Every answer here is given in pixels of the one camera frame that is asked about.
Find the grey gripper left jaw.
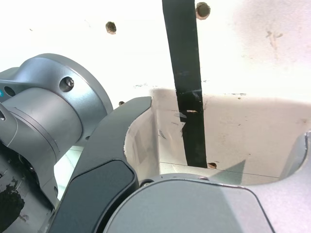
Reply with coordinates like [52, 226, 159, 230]
[48, 96, 161, 233]

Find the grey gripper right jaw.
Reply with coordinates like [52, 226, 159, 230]
[102, 132, 311, 233]

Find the black tape strip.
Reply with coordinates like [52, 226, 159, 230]
[161, 0, 208, 169]

